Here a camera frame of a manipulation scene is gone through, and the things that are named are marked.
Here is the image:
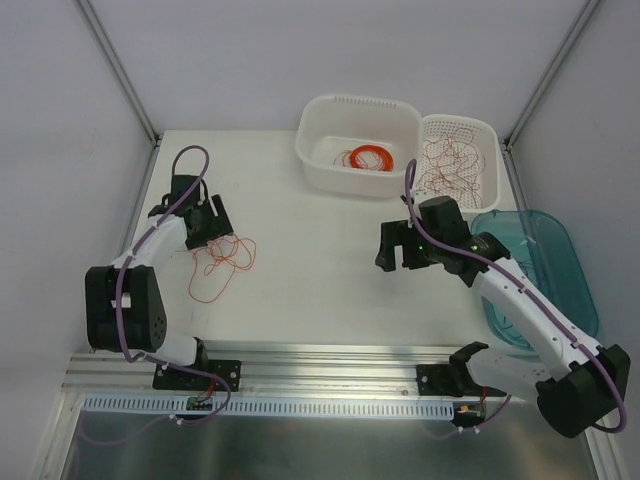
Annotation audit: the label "white perforated basket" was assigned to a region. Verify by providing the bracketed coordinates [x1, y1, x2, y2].
[413, 114, 501, 217]

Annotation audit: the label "left aluminium frame post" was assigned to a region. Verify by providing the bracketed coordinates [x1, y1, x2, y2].
[74, 0, 161, 146]

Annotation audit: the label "right aluminium frame post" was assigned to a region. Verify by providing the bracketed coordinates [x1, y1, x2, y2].
[502, 0, 601, 151]

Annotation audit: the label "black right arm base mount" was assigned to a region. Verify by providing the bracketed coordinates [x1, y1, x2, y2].
[415, 341, 506, 398]

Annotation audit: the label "red cables in basket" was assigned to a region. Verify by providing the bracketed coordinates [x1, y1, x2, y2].
[419, 127, 487, 206]

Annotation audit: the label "aluminium frame post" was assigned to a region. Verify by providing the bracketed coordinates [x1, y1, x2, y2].
[502, 0, 601, 151]
[74, 0, 161, 146]

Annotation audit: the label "orange red purple cables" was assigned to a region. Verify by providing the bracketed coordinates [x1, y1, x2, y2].
[188, 234, 257, 304]

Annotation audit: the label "teal translucent tray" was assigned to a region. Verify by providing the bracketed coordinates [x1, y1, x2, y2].
[471, 210, 600, 337]

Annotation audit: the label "coiled orange cable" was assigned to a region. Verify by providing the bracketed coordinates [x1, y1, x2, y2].
[348, 144, 396, 173]

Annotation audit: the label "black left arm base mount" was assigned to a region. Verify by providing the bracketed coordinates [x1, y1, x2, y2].
[152, 339, 242, 392]

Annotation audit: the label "purple cables in tray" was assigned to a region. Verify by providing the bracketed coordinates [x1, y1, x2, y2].
[499, 249, 536, 344]

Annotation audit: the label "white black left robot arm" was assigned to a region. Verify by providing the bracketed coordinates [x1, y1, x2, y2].
[85, 175, 233, 389]

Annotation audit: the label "aluminium extrusion rail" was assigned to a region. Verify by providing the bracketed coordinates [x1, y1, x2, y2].
[62, 341, 458, 400]

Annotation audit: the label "white plastic tub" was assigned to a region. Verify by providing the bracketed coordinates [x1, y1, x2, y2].
[294, 95, 423, 198]

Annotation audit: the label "white slotted cable duct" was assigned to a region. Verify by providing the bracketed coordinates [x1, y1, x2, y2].
[82, 394, 454, 421]

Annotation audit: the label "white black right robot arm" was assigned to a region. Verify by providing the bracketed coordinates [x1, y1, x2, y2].
[375, 194, 631, 438]

